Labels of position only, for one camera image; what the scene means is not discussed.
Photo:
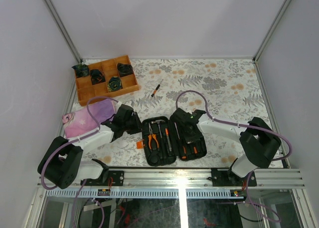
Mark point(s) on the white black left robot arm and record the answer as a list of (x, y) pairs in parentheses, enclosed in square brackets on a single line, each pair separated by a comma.
[(62, 164)]

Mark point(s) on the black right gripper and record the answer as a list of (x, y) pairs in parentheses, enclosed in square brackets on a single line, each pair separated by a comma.
[(188, 140)]

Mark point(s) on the claw hammer black handle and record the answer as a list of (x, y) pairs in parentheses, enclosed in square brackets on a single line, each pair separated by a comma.
[(158, 121)]

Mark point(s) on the long orange black screwdriver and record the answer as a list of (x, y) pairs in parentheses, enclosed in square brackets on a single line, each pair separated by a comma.
[(177, 132)]

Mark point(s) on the black plastic tool case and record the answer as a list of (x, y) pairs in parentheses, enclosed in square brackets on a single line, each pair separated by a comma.
[(164, 142)]

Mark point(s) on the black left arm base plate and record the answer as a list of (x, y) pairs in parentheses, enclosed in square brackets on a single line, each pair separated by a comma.
[(112, 178)]

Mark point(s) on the black rolled tape right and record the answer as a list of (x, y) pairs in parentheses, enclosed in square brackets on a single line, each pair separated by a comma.
[(124, 69)]

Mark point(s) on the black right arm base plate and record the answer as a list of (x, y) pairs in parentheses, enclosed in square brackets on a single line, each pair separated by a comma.
[(231, 179)]

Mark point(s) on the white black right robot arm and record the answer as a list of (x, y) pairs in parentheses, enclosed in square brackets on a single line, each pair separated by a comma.
[(259, 142)]

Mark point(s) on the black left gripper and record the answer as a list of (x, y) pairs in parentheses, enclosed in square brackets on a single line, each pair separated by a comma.
[(139, 127)]

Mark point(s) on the thick orange black screwdriver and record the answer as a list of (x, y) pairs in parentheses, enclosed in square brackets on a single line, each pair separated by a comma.
[(183, 153)]

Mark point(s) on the orange utility knife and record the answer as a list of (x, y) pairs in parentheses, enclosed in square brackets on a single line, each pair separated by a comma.
[(168, 140)]

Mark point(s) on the orange case latch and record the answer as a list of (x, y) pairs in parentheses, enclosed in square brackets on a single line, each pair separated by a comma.
[(140, 144)]

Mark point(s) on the blue yellow rolled tape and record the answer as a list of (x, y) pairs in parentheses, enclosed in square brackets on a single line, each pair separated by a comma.
[(114, 84)]

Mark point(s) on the grey slotted cable duct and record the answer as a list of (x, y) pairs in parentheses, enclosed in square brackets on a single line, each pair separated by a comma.
[(144, 193)]

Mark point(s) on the dark rolled tape far left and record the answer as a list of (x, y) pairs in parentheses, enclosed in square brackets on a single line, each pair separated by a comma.
[(81, 70)]

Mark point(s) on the black orange rolled tape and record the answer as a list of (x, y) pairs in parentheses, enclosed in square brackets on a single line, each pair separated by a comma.
[(96, 76)]

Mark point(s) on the aluminium front rail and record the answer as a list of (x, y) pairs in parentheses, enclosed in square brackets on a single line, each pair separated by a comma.
[(200, 178)]

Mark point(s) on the orange wooden compartment tray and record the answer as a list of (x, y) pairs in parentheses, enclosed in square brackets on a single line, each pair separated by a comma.
[(86, 90)]

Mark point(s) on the purple cloth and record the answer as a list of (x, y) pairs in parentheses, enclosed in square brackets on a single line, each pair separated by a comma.
[(80, 122)]

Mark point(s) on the orange black needle-nose pliers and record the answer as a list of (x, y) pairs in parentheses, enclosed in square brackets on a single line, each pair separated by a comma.
[(152, 140)]

